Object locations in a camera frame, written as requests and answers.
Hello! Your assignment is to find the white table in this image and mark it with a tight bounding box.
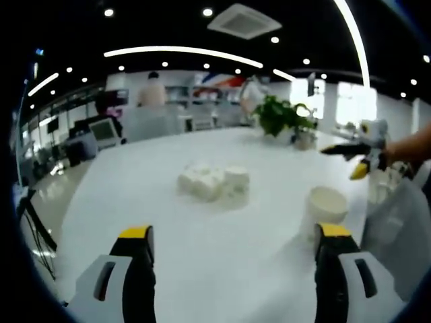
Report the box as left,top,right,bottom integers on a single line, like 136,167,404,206
55,127,370,323

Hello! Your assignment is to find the white office chair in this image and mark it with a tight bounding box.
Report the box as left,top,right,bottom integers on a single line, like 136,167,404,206
190,112,216,131

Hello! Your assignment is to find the white desktop monitor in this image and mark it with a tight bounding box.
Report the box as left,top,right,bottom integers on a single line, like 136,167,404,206
88,116,123,147

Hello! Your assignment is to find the ceiling air conditioner unit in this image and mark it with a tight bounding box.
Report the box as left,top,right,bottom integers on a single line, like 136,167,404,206
207,3,283,40

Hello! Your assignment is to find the group of round ceiling lights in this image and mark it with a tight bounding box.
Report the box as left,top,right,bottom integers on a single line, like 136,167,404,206
30,8,431,110

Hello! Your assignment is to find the short ceiling light strip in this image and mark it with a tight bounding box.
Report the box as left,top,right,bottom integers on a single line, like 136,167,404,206
27,72,60,98

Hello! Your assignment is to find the potted green plant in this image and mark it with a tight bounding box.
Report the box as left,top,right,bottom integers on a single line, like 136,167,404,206
254,95,316,145

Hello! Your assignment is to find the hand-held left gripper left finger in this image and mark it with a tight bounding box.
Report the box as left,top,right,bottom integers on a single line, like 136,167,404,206
69,224,157,323

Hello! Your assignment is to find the black tripod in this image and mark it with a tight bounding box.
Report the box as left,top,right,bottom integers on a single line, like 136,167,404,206
18,190,59,281

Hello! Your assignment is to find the dark red monitor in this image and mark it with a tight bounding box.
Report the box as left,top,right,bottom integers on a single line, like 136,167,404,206
106,87,129,105

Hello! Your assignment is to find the clear plastic bag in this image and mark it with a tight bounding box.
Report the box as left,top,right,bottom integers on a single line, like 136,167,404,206
364,178,426,301

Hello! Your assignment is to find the long ceiling light strip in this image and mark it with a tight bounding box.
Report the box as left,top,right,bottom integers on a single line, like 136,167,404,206
333,0,371,88

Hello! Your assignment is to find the pile of white paper cups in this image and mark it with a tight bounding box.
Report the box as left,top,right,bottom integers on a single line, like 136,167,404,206
177,164,251,210

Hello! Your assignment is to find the curved ceiling light strip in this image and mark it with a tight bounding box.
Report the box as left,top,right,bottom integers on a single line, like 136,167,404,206
103,46,264,69

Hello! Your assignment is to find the white paper cup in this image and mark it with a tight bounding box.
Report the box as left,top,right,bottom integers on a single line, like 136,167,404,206
304,186,348,242

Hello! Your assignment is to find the grey office partition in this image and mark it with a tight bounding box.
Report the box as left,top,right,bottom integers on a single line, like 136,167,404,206
123,106,181,141

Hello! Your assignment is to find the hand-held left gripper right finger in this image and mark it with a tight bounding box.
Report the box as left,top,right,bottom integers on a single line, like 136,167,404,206
313,222,407,323

